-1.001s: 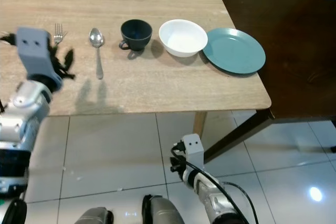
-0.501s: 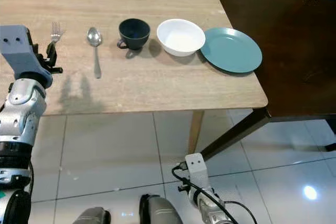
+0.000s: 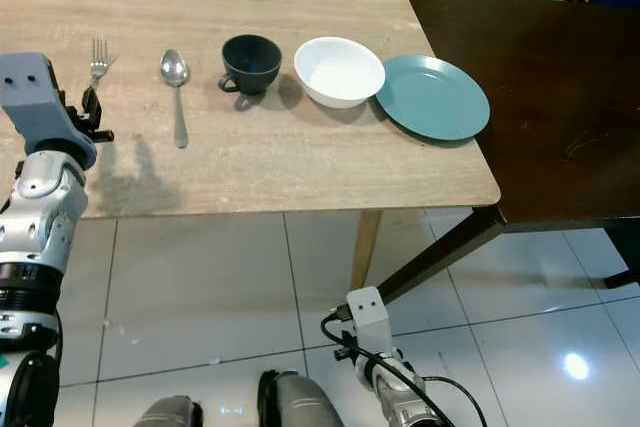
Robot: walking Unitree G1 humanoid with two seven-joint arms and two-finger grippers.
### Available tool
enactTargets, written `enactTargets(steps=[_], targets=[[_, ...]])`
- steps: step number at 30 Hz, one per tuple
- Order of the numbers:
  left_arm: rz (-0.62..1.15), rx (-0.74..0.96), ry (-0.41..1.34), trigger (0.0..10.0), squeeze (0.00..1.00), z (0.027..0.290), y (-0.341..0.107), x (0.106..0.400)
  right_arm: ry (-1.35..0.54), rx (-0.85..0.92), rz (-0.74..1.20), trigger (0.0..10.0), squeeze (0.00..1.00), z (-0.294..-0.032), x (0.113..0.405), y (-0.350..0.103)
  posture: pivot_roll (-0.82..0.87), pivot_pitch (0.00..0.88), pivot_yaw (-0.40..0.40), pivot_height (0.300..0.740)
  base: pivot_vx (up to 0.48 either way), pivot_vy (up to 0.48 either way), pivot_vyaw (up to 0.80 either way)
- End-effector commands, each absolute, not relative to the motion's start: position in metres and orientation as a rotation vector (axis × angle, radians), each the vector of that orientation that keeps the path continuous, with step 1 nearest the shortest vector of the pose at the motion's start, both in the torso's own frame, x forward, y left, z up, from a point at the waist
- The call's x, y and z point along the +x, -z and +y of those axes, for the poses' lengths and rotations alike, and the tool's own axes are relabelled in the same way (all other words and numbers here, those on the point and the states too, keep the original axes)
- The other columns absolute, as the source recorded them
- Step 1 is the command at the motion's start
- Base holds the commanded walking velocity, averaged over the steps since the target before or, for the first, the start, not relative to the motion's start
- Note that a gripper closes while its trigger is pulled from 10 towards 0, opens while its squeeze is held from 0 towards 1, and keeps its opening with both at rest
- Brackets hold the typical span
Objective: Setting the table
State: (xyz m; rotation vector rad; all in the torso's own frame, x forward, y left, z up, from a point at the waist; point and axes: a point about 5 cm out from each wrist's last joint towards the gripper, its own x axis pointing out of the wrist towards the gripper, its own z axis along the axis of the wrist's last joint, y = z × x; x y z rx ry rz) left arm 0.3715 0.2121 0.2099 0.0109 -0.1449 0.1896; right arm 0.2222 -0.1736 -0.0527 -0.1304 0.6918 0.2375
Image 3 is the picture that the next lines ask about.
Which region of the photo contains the silver metal fork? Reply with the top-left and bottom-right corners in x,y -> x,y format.
88,38 -> 113,98

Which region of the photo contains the grey right robot leg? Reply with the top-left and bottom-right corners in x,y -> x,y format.
255,370 -> 353,427

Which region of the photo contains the grey robot leg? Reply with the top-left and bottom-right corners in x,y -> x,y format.
255,370 -> 353,427
133,395 -> 203,427

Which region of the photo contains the silver metal spoon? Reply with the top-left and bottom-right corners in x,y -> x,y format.
159,49 -> 190,150

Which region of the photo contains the dark grey cup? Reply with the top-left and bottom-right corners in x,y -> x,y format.
220,34 -> 284,110

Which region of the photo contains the light wooden table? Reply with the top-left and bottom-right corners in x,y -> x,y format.
0,0 -> 503,293

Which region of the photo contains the grey left robot leg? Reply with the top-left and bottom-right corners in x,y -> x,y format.
133,395 -> 203,427

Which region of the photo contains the white bowl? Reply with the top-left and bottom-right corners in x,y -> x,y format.
294,37 -> 387,109

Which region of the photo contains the teal plate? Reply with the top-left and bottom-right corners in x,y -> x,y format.
375,54 -> 491,142

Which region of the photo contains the dark brown wooden table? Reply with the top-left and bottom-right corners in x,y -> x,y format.
375,0 -> 640,308

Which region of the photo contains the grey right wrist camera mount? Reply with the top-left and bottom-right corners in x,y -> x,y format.
346,287 -> 393,356

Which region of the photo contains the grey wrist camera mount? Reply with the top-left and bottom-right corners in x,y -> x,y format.
346,287 -> 393,356
0,52 -> 99,170

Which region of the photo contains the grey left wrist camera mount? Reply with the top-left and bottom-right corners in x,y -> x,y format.
0,52 -> 99,170

